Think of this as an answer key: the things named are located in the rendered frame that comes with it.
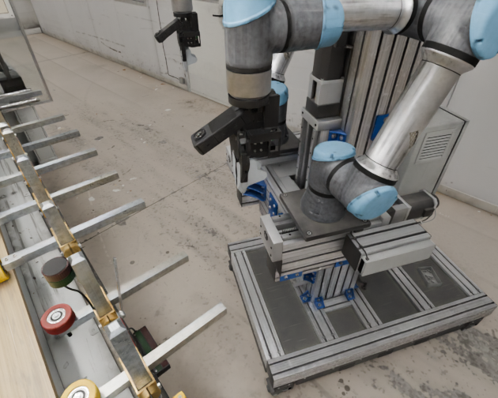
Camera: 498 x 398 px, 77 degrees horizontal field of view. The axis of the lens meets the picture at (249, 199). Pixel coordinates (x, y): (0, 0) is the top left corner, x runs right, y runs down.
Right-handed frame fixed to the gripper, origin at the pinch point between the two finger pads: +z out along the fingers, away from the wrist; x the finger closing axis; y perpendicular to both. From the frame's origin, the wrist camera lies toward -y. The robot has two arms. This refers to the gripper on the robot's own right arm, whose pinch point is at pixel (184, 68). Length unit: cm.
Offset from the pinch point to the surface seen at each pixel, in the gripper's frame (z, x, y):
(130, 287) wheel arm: 46, -66, -32
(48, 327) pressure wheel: 41, -77, -52
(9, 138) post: 18, -6, -69
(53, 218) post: 24, -52, -49
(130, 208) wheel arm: 36, -39, -30
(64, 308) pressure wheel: 41, -72, -49
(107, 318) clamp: 45, -76, -38
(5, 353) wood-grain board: 42, -81, -62
